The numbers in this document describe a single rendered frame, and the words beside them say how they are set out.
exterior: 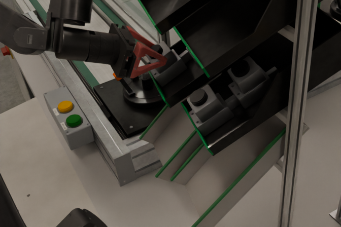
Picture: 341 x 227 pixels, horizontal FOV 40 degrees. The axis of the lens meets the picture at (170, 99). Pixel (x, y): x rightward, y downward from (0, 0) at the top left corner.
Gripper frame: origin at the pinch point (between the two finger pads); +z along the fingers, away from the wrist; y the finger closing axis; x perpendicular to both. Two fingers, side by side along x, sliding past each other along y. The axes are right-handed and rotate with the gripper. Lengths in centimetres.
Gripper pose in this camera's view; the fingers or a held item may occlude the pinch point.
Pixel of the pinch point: (158, 55)
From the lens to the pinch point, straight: 90.9
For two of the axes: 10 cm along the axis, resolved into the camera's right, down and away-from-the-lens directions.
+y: -3.6, -5.5, 7.6
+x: -3.1, 8.4, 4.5
